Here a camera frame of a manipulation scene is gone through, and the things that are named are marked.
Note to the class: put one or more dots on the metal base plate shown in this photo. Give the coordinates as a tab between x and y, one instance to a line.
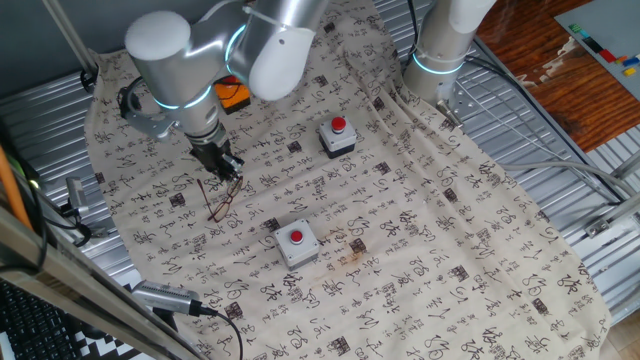
465	102

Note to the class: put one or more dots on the grey box large red button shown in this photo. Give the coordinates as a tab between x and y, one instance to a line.
345	140

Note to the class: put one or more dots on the beige calligraphy print cloth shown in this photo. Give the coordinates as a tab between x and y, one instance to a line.
400	250

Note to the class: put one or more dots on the grey board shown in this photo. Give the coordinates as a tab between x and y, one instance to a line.
610	25

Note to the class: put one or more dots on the dark red framed glasses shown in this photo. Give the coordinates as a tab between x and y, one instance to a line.
235	189

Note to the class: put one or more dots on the black toy brick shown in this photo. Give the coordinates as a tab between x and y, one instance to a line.
593	45

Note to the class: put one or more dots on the thin metal pole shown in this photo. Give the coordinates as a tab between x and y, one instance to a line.
70	37

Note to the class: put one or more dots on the orange tube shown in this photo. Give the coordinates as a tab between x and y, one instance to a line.
12	190

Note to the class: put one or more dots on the aluminium profile bracket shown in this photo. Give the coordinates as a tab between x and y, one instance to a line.
620	210

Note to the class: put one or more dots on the long silver camera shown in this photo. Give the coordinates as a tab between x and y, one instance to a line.
165	297

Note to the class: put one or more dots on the red toy brick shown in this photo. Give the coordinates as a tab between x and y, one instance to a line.
608	55

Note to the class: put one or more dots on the orange box red button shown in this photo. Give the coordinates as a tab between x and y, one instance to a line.
232	102

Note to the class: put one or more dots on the grey box small red button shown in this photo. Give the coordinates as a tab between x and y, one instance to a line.
287	250

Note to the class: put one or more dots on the black white marker sheet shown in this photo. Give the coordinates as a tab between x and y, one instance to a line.
100	350

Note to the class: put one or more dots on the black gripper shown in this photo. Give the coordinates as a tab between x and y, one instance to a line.
212	155

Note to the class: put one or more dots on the camera mount clamp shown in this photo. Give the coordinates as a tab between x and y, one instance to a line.
85	231

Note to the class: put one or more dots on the small silver camera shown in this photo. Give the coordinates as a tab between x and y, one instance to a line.
77	195

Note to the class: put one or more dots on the blue toy brick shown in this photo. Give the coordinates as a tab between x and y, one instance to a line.
632	61

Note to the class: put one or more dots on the yellow toy brick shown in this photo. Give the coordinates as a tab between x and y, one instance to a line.
629	71

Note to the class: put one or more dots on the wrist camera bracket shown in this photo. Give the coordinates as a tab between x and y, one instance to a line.
150	125

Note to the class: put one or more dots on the green toy brick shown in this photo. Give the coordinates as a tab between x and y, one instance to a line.
576	28

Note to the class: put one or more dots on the black keyboard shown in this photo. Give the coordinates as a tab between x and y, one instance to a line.
35	330

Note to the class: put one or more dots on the aluminium frame beam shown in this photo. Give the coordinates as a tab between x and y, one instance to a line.
75	280

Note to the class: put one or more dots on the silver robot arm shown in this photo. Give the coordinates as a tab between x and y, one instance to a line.
165	60

